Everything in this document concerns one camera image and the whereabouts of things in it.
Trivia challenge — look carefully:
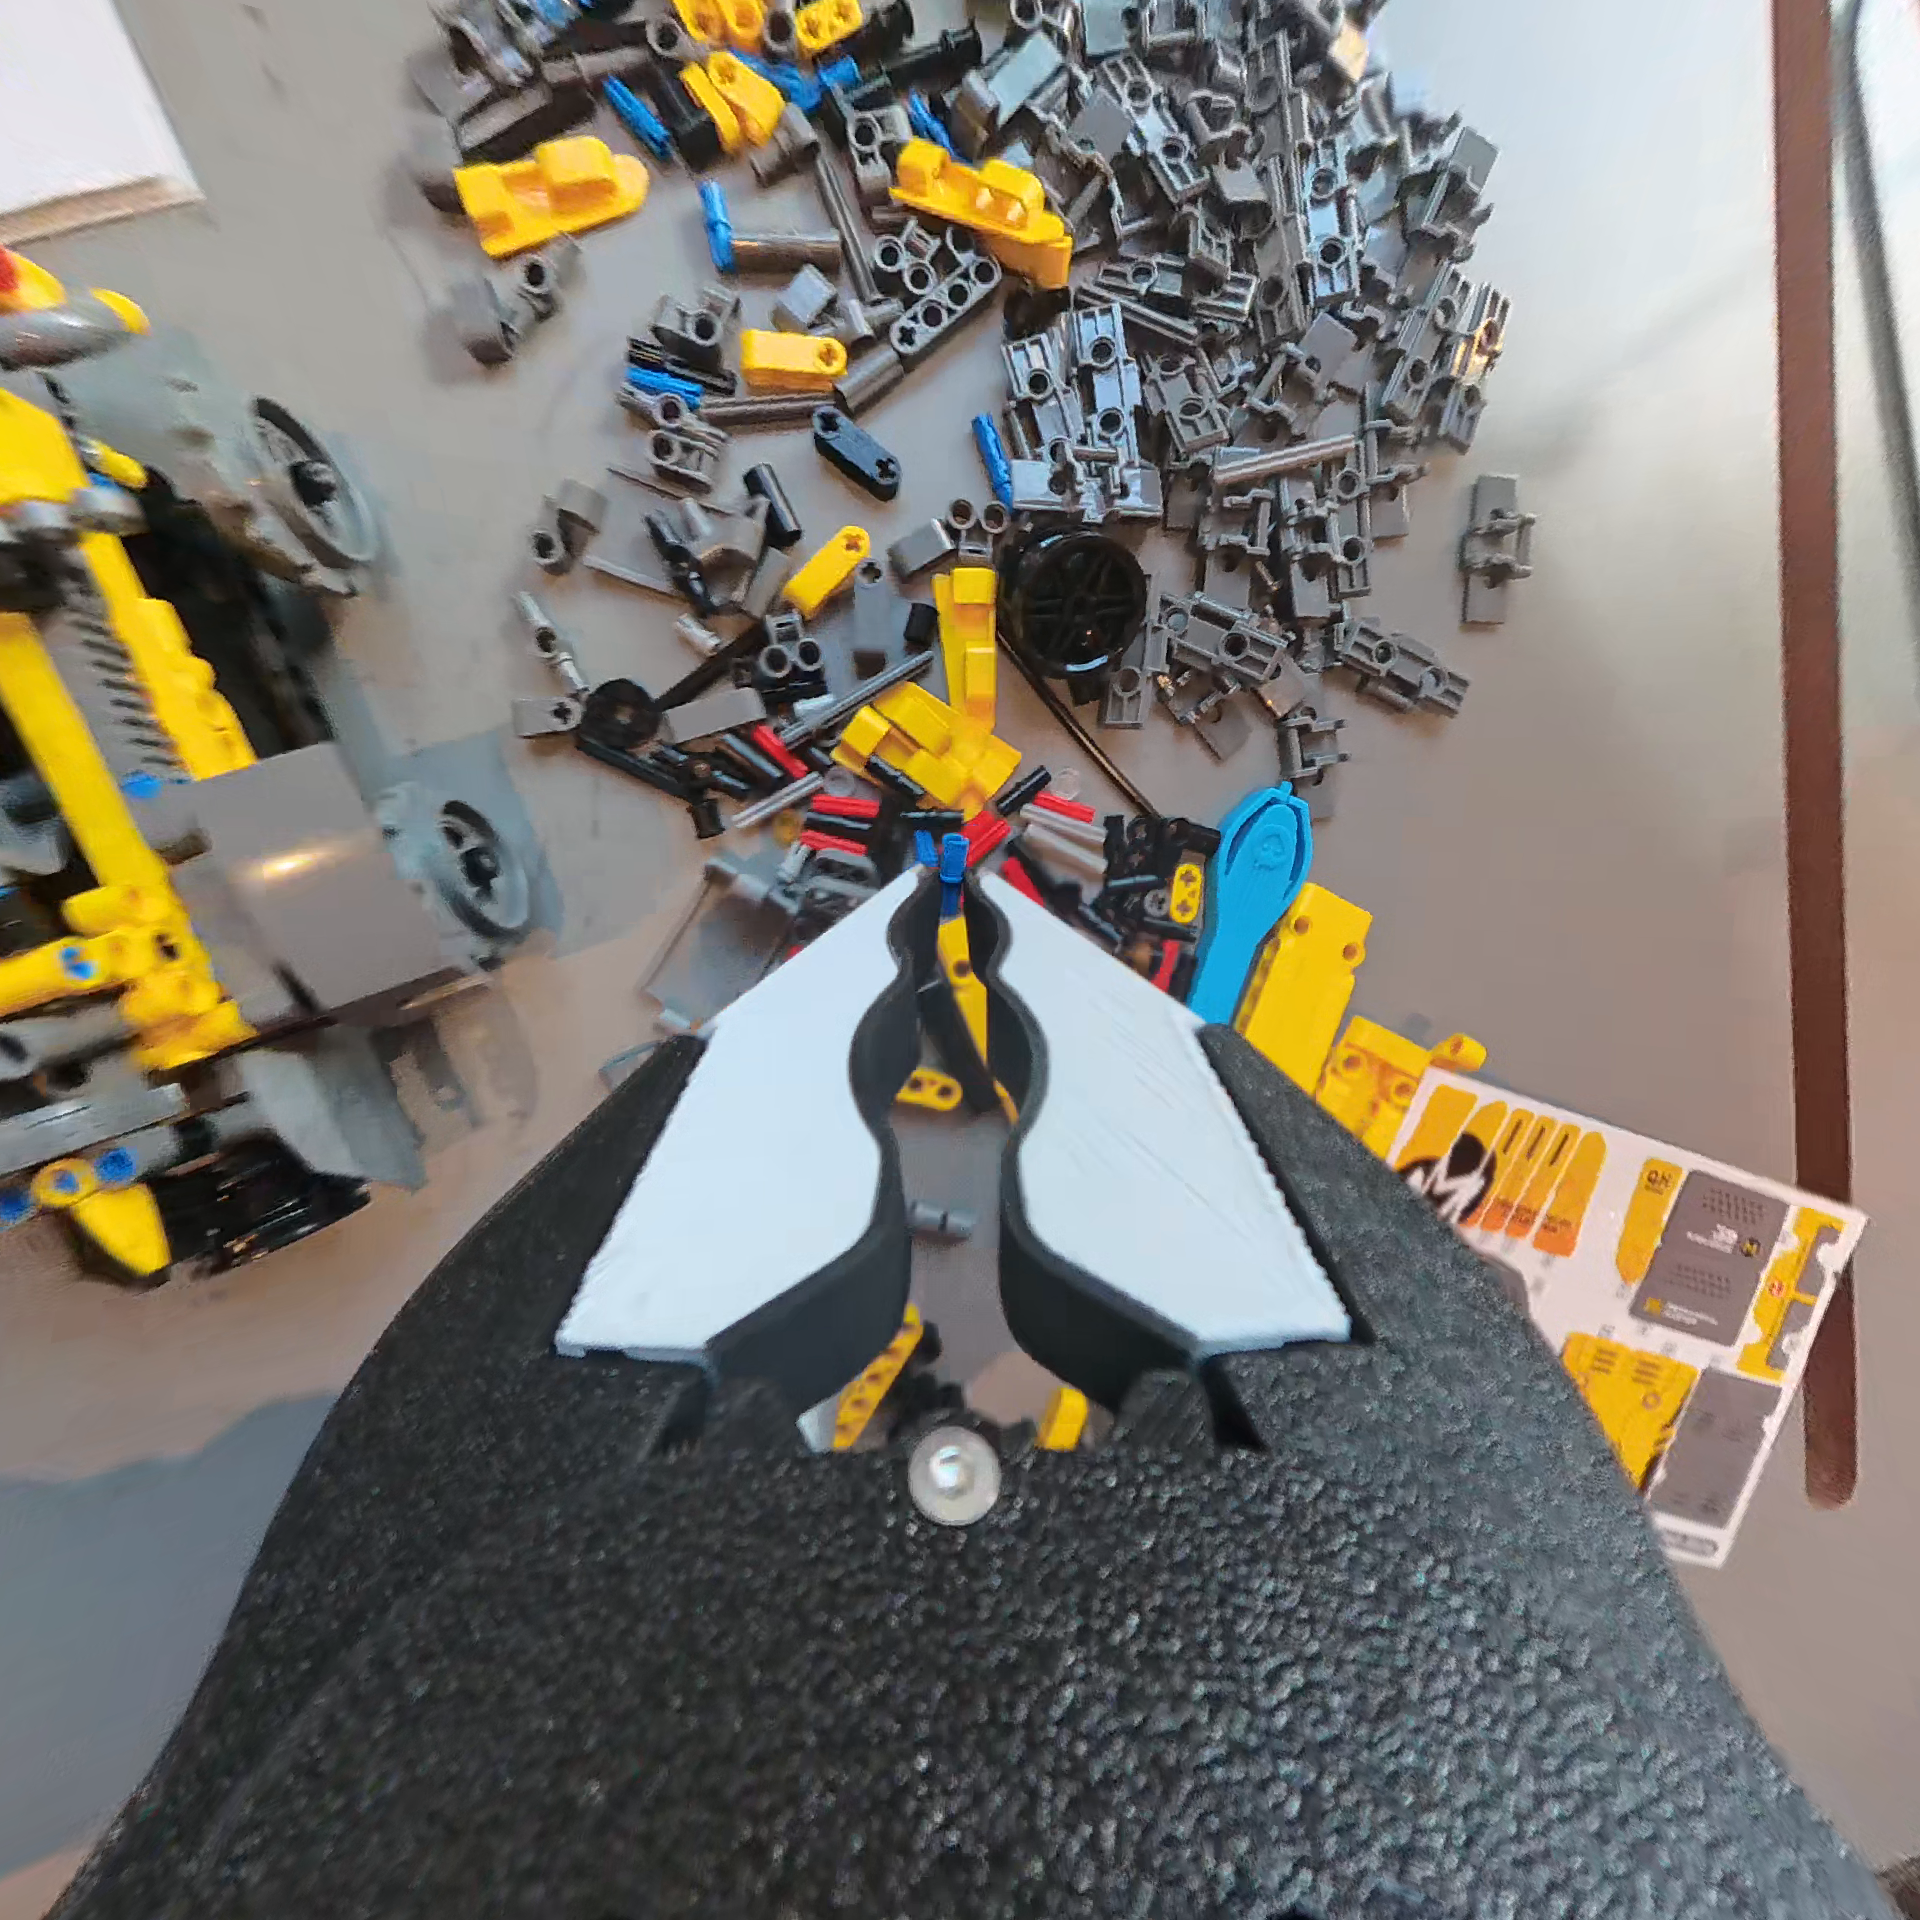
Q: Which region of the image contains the yellow toy brick vehicle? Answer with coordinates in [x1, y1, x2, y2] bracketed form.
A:
[0, 255, 558, 1291]

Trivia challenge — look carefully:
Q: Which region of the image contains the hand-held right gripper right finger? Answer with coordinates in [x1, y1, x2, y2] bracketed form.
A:
[966, 877, 1358, 1354]

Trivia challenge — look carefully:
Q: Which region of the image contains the yellow striped leaflet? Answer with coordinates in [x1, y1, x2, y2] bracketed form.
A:
[1388, 1066, 1866, 1567]

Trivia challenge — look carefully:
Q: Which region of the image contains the pile of loose toy bricks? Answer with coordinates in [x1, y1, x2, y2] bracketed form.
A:
[406, 0, 1546, 1156]

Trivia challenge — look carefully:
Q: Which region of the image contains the grey desk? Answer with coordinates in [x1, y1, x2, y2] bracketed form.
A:
[0, 0, 1920, 1876]

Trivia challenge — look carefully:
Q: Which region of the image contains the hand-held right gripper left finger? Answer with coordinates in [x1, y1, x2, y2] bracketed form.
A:
[556, 877, 956, 1366]

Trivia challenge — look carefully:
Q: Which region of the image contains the blue curved toy panel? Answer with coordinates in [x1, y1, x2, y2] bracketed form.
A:
[1180, 782, 1317, 1028]

